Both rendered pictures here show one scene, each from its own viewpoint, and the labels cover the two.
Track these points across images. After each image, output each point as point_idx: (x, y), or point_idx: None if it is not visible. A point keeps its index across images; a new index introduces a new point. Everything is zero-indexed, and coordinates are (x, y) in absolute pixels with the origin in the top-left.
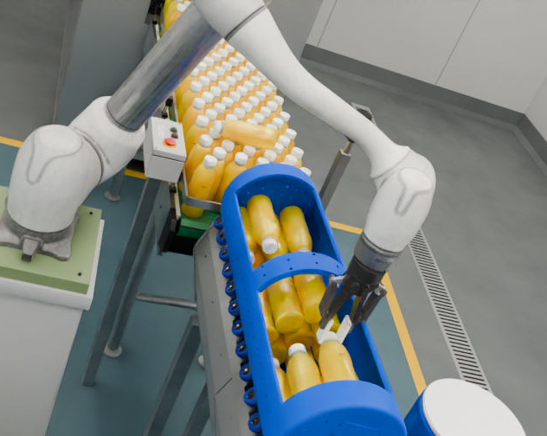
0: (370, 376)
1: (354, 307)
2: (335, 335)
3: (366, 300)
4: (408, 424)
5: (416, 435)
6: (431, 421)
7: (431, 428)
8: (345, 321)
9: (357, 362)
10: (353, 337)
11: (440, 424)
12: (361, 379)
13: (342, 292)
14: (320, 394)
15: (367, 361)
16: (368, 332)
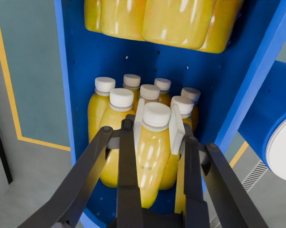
0: (220, 121)
1: (180, 171)
2: (162, 121)
3: (225, 183)
4: (263, 108)
5: (257, 125)
6: (273, 141)
7: (267, 144)
8: (174, 136)
9: (229, 82)
10: (252, 41)
11: (282, 144)
12: (216, 105)
13: (116, 203)
14: (84, 220)
15: (231, 105)
16: (220, 147)
